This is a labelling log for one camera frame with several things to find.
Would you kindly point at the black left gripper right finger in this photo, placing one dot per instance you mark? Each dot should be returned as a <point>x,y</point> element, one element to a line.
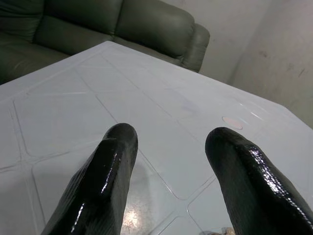
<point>249,186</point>

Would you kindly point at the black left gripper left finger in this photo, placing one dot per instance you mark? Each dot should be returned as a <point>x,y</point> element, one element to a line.
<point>105,176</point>

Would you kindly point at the white plastic table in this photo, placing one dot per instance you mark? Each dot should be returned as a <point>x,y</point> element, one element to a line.
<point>146,98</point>

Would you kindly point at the grey-green leather sofa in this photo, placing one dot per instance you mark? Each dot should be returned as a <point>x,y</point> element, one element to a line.
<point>146,24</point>

